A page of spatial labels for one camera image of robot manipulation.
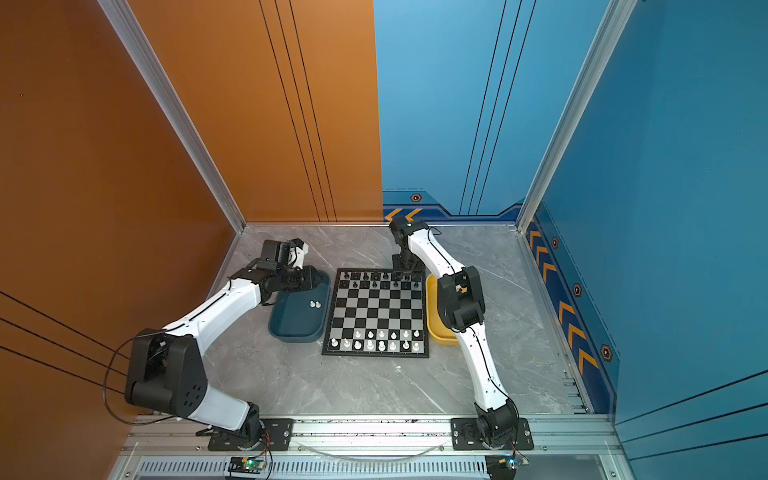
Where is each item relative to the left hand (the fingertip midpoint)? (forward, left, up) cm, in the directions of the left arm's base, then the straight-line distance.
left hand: (320, 274), depth 89 cm
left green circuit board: (-46, +13, -15) cm, 50 cm away
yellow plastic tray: (-12, -35, -7) cm, 37 cm away
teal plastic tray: (-7, +7, -14) cm, 17 cm away
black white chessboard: (-6, -17, -11) cm, 22 cm away
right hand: (+7, -26, -10) cm, 28 cm away
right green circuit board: (-46, -49, -14) cm, 68 cm away
